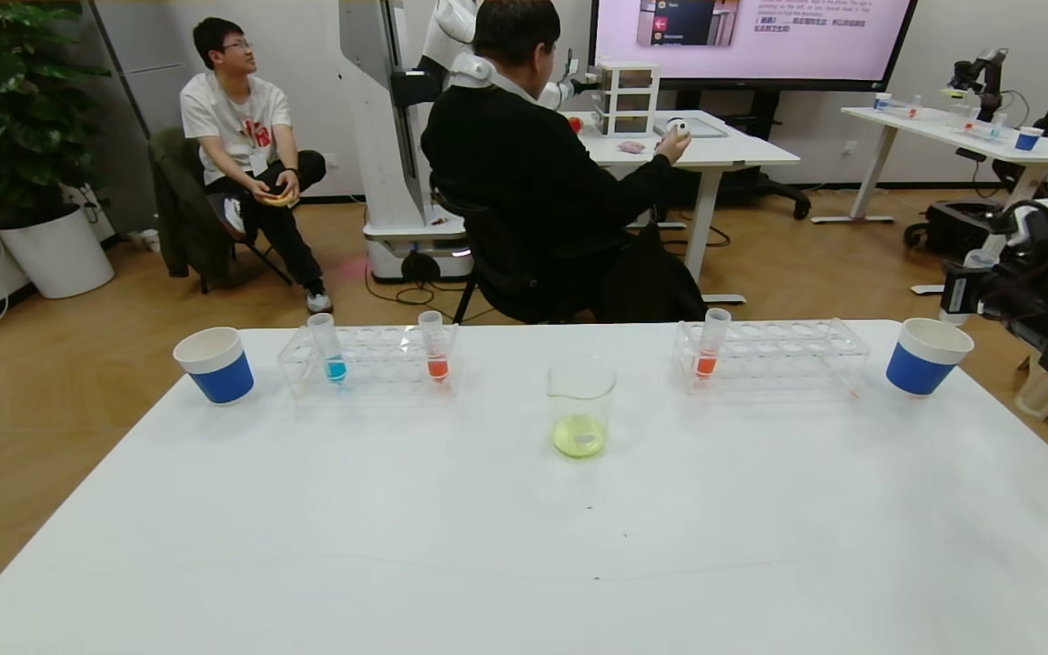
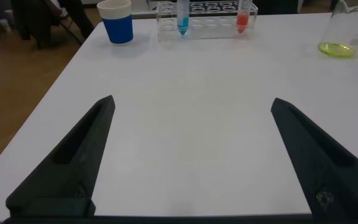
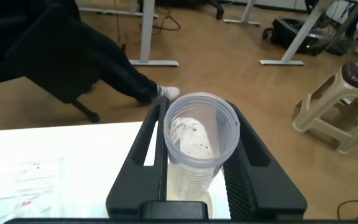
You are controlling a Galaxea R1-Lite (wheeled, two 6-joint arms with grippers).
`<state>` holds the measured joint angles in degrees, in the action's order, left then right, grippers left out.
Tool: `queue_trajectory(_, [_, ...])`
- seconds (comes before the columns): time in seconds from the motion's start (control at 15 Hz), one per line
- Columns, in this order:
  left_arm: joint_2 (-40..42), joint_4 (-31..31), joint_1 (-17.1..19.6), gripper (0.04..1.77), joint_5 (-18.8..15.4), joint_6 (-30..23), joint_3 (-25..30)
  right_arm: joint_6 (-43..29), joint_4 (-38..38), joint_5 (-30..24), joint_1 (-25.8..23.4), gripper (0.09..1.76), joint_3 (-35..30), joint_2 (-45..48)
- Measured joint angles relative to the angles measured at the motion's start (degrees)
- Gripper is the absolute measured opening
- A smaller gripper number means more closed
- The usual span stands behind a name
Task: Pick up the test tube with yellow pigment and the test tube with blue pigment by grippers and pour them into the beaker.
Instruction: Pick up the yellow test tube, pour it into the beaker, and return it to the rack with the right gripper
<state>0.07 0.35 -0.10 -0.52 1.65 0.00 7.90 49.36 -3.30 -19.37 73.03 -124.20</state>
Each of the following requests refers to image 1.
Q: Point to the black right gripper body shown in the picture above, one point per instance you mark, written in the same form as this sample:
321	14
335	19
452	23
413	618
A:
960	292

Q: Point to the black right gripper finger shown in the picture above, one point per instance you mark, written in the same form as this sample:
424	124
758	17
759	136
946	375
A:
968	289

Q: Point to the test tube with blue pigment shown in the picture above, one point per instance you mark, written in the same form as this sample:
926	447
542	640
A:
335	368

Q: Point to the black desktop robot arm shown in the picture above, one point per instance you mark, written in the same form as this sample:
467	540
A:
983	77

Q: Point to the clear plastic test tube rack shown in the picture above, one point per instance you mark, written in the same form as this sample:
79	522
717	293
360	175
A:
383	364
774	357

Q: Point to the test tube with orange pigment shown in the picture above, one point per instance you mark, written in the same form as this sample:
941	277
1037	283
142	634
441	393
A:
706	364
438	367

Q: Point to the clear glass beaker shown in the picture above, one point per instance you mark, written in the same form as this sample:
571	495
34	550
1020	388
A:
579	438

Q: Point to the blue and white paper cup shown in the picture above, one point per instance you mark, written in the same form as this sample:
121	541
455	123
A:
917	367
224	377

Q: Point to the white long-legged desk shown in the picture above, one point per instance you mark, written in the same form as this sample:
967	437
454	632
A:
906	121

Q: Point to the black screen stand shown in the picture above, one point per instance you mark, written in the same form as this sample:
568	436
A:
751	186

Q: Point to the white office desk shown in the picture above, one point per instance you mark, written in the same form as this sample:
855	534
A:
724	153

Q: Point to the grey flat tray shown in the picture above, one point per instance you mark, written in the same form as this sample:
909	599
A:
706	130

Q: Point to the white handheld controller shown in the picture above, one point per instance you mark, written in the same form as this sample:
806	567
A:
678	127

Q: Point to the small pink object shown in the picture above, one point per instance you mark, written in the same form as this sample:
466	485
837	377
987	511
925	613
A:
632	146

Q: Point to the white drawer organizer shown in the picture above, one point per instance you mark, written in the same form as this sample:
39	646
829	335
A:
629	91

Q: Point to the person in black sweater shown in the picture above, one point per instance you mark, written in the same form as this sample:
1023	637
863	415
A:
515	173

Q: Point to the black office chair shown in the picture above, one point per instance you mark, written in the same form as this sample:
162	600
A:
488	273

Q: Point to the small yellow object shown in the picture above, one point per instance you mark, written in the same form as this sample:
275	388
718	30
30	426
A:
278	197

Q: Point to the person in white t-shirt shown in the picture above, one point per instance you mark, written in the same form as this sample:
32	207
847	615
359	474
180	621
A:
233	118

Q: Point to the chair with dark jacket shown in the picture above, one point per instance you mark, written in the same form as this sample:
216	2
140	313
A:
183	209

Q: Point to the white plant pot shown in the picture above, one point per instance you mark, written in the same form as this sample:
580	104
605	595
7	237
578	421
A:
58	256

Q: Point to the green leafy plant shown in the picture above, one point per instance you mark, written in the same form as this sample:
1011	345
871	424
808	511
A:
5	109

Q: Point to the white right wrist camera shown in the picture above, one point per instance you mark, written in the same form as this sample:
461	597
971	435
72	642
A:
1038	214

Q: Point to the large wall display screen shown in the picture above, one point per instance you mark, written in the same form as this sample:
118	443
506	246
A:
806	59

